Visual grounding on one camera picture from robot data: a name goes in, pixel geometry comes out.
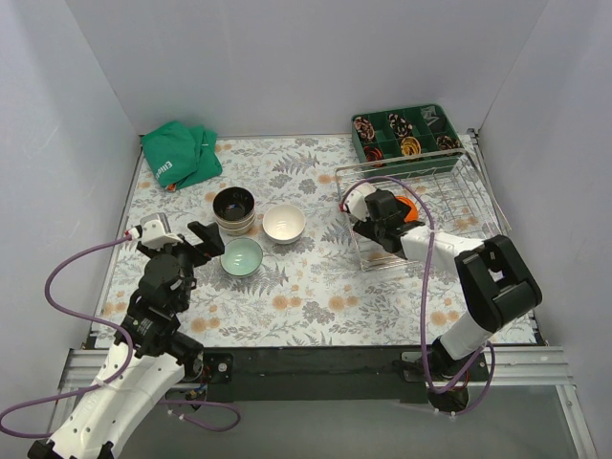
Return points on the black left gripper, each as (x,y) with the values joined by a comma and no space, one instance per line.
(199,246)

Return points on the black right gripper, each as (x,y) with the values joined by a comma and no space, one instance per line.
(387,222)

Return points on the beige floral bowl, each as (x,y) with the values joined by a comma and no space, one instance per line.
(236,228)

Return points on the pale green ribbed bowl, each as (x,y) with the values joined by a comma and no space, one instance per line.
(242,257)

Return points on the orange bowl black inside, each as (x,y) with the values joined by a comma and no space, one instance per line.
(411,211)

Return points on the black glossy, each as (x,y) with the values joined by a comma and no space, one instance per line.
(233,204)

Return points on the grey white gradient bowl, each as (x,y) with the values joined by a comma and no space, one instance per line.
(284,224)

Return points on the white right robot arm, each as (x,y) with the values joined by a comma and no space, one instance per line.
(496,283)

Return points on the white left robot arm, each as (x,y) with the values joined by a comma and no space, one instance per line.
(149,353)

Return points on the floral patterned table mat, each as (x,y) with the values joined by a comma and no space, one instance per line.
(292,299)

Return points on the pink black scrunchie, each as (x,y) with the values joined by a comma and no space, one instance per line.
(364,128)

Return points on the green folded cloth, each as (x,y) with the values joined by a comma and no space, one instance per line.
(180,156)

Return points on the green compartment organizer tray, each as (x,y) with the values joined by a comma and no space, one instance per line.
(406,138)

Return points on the black white scrunchie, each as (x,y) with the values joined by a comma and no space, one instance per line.
(400,127)

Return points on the dark patterned scrunchie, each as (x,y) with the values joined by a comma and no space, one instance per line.
(448,143)

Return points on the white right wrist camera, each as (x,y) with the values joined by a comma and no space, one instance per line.
(353,202)

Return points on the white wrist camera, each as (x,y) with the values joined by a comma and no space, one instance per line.
(353,202)
(153,232)

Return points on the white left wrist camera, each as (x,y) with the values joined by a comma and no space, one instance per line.
(153,232)

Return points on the metal wire dish rack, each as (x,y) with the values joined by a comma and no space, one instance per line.
(450,183)

